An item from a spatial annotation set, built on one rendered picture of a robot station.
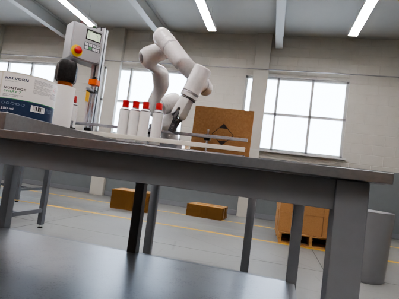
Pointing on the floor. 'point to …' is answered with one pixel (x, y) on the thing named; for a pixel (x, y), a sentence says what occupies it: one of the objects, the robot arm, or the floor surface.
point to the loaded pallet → (322, 217)
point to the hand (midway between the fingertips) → (173, 127)
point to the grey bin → (376, 246)
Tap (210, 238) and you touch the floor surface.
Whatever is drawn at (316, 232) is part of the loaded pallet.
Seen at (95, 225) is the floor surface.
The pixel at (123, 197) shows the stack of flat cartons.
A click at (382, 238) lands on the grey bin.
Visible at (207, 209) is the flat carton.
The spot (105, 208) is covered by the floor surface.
